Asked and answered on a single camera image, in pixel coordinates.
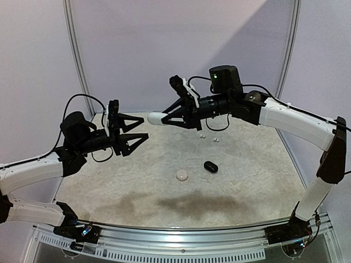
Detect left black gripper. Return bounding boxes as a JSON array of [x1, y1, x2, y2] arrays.
[[76, 113, 148, 155]]

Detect white earbud charging case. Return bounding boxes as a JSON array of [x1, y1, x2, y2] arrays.
[[147, 112, 168, 126]]

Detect black earbud charging case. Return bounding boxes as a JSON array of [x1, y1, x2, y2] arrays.
[[203, 161, 218, 174]]

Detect pink earbud charging case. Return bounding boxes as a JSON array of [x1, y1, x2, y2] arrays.
[[176, 169, 189, 181]]

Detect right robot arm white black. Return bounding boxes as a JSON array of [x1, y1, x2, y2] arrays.
[[148, 65, 347, 244]]

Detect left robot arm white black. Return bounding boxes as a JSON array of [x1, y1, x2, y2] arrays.
[[1, 110, 149, 244]]

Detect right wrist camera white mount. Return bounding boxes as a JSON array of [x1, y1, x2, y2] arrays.
[[169, 75, 200, 108]]

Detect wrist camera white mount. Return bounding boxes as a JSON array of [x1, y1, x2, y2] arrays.
[[102, 100, 120, 137], [169, 75, 200, 108]]

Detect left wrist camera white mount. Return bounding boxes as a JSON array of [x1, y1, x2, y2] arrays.
[[102, 100, 120, 137]]

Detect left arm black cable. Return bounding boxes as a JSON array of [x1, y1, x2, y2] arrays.
[[5, 94, 115, 167]]

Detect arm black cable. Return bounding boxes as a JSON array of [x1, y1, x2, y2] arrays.
[[5, 94, 115, 167], [188, 76, 351, 176]]

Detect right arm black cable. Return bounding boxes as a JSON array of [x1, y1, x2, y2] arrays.
[[188, 76, 351, 176]]

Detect right aluminium corner post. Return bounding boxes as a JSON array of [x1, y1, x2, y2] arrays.
[[268, 0, 302, 117]]

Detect aluminium corner post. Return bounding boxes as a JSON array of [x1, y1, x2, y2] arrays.
[[268, 0, 302, 117], [62, 0, 95, 118]]

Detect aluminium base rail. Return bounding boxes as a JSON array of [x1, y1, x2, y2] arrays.
[[25, 213, 343, 262]]

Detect left aluminium corner post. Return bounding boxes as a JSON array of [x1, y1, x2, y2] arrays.
[[62, 0, 95, 118]]

